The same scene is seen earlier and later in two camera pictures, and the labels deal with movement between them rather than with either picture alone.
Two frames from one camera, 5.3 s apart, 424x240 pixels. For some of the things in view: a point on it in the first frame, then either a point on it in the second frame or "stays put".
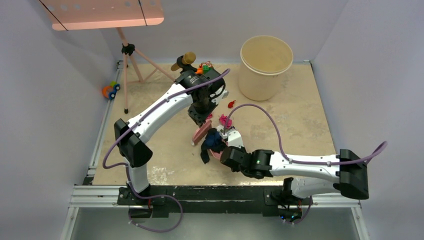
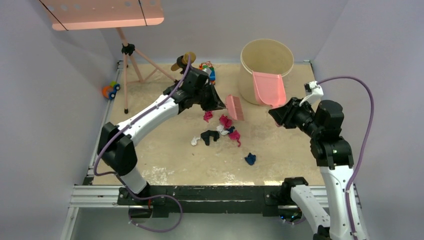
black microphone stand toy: [184, 62] stays put
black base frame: [162, 202] stays put
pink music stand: [111, 15] stays put
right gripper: [243, 149] -> [287, 120]
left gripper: [200, 118] -> [215, 102]
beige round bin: [262, 58] stays put
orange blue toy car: [110, 91] stays put
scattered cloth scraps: [223, 119] stays put
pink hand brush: [201, 133] -> [234, 107]
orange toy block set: [204, 68] stays put
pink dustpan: [217, 155] -> [270, 89]
